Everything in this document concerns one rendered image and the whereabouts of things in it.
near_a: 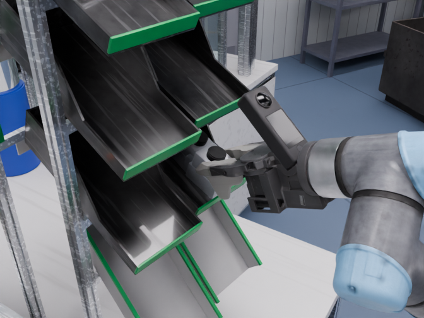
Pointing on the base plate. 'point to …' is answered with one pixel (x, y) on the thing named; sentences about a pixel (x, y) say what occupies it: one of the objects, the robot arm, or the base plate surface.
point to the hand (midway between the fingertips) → (211, 158)
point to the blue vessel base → (16, 111)
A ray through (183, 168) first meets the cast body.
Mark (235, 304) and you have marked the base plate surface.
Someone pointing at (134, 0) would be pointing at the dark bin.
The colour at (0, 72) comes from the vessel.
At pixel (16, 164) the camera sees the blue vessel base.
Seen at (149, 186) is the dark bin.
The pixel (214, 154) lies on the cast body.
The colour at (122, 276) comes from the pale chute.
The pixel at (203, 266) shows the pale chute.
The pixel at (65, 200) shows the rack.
